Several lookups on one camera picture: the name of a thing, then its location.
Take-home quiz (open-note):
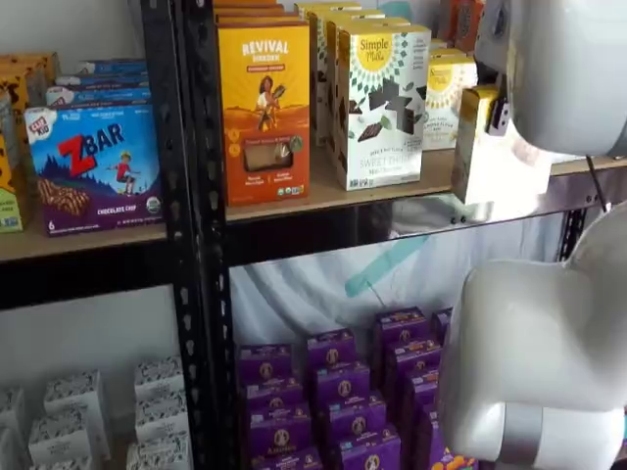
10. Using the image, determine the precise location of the black cable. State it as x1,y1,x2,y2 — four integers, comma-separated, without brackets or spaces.
584,155,614,215

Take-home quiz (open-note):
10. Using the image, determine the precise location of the yellow green snack box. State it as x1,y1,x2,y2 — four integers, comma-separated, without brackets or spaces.
0,81,26,234

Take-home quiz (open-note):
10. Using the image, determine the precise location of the orange Revival Einkorn box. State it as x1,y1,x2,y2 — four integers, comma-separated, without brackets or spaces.
215,14,308,28
217,23,312,208

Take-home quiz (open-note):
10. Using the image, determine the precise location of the orange white crackers box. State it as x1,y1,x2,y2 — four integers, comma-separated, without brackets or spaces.
439,0,487,55

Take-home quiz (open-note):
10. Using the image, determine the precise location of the teal tape strip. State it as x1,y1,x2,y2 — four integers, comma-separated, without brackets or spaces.
344,234,432,300

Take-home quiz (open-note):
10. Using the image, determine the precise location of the black metal shelf rack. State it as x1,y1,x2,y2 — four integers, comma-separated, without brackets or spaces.
176,0,627,470
0,0,200,470

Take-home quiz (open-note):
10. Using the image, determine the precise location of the wooden shelf board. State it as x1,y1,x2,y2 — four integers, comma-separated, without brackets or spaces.
0,214,169,263
225,141,627,224

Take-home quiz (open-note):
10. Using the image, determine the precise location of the Simple Mills sweet thins box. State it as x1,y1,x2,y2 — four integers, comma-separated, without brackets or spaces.
311,8,388,148
323,17,412,167
294,1,363,16
335,23,433,193

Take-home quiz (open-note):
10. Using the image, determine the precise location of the purple Annie's snack box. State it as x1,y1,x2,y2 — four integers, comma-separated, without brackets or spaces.
385,337,444,379
414,404,479,470
430,306,455,345
404,365,444,410
339,427,403,470
313,361,372,408
321,392,389,443
237,344,295,389
247,403,314,457
243,381,306,418
251,446,323,470
374,305,428,350
306,327,358,374

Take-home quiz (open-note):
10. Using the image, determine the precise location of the white patterned small box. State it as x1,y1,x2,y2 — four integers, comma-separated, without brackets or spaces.
125,431,193,470
0,387,26,432
28,456,93,470
27,408,113,461
133,356,186,400
134,392,191,442
42,369,108,417

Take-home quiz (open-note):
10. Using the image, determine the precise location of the blue purple ZBar box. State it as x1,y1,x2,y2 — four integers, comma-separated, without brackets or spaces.
55,72,150,91
45,85,153,110
79,59,149,77
24,103,165,238

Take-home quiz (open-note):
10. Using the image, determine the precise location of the white yellow-label Simple Mills box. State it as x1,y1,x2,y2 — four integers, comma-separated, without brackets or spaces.
449,84,557,206
422,47,480,152

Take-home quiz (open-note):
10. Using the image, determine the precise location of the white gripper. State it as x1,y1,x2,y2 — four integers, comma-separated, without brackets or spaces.
475,0,514,136

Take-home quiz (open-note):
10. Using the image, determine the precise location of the yellow chocolate chip box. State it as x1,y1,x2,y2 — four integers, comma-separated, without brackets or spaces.
0,52,63,113

